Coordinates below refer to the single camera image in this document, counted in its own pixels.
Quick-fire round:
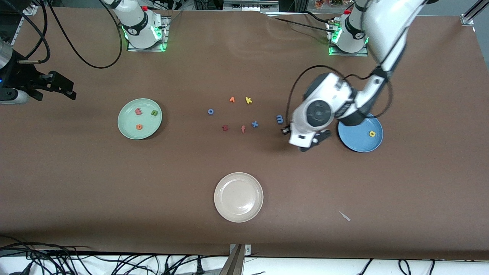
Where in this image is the blue plate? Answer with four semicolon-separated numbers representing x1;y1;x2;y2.
338;113;384;153

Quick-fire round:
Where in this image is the light green plate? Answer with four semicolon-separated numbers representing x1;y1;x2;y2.
117;98;163;140

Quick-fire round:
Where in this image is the beige plate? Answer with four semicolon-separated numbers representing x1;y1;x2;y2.
214;172;264;223

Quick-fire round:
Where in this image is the brown table cover sheet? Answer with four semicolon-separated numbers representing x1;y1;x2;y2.
0;7;489;260

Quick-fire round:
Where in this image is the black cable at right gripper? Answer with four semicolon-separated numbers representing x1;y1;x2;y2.
13;0;51;64

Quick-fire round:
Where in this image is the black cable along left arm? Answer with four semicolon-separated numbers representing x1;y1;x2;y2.
287;0;394;130

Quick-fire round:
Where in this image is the aluminium frame profile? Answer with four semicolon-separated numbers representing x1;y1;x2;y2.
8;0;39;46
460;0;489;26

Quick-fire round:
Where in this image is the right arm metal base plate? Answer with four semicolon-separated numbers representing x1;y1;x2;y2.
127;15;170;52

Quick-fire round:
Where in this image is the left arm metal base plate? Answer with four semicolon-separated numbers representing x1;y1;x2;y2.
328;17;369;57

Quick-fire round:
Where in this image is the black cable on table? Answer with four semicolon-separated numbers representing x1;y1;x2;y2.
266;11;337;34

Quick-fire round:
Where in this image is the grey metal equipment frame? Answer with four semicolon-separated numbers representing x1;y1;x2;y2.
193;0;281;12

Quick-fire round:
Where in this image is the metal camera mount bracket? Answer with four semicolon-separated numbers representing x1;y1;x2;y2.
219;244;253;275

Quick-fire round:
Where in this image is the black cable bundle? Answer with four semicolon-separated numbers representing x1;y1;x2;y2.
0;236;230;275

